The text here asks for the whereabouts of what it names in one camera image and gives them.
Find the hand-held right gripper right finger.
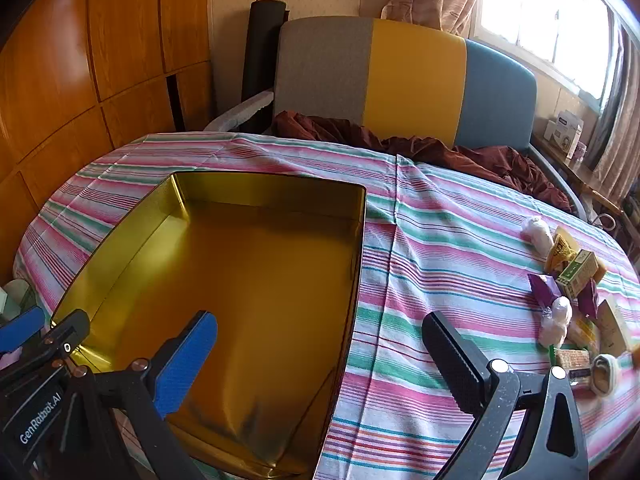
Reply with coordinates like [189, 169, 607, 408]
[421, 311, 589, 480]

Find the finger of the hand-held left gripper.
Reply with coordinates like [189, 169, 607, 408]
[0, 309, 92, 377]
[0, 306, 47, 357]

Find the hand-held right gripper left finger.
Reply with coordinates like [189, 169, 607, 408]
[65, 310, 219, 480]

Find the white candy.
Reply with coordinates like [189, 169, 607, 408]
[520, 215, 551, 261]
[539, 296, 573, 347]

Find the purple candy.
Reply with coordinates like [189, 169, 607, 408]
[576, 277, 601, 320]
[528, 274, 563, 308]

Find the small brown cracker packet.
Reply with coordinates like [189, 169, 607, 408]
[550, 345, 593, 376]

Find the gold metal tin box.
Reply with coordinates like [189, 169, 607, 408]
[50, 171, 368, 480]

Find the small green white box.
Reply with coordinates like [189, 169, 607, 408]
[556, 250, 600, 301]

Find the round pastry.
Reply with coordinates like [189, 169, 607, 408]
[590, 354, 623, 396]

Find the yellow cake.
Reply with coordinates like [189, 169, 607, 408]
[544, 226, 578, 276]

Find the striped pink green bedsheet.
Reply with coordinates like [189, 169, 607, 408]
[12, 132, 640, 480]

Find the small dark packet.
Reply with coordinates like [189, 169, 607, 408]
[567, 367, 593, 391]

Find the beige paper box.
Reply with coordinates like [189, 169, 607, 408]
[597, 299, 633, 356]

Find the maroon cloth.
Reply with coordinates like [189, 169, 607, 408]
[272, 110, 573, 213]

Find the wooden side table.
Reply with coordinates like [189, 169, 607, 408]
[530, 130, 621, 211]

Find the white cardboard box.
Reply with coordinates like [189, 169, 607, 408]
[542, 110, 585, 158]

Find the wooden wardrobe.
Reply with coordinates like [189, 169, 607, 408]
[0, 0, 216, 281]

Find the grey yellow blue headboard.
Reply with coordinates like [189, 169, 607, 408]
[272, 16, 537, 153]

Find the black rolled mat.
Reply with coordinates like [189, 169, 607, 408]
[241, 0, 288, 133]

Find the window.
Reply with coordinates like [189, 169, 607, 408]
[470, 0, 618, 113]

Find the grey bed rail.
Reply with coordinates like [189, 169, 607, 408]
[527, 142, 588, 221]

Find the white bed rail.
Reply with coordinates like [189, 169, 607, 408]
[202, 89, 275, 133]

